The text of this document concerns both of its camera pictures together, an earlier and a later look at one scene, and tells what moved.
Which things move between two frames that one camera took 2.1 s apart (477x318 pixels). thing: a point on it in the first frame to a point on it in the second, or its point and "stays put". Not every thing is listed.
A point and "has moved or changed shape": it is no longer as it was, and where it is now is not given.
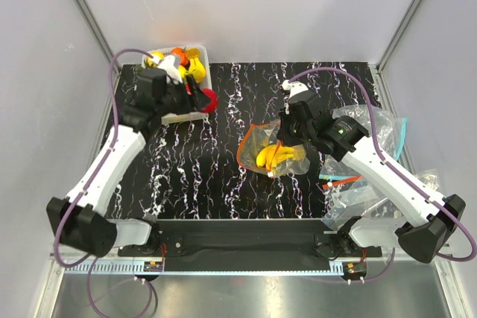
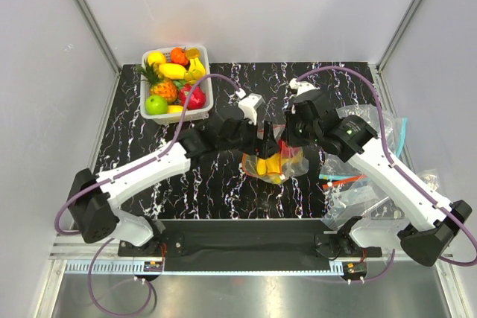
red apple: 212,95 to 287,152
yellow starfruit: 197,69 stays put
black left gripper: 195,102 to 266,147
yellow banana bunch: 271,155 has moved or changed shape
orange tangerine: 183,59 stays put
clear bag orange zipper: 259,149 has moved or changed shape
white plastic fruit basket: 188,116 stays put
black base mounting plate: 247,239 stays put
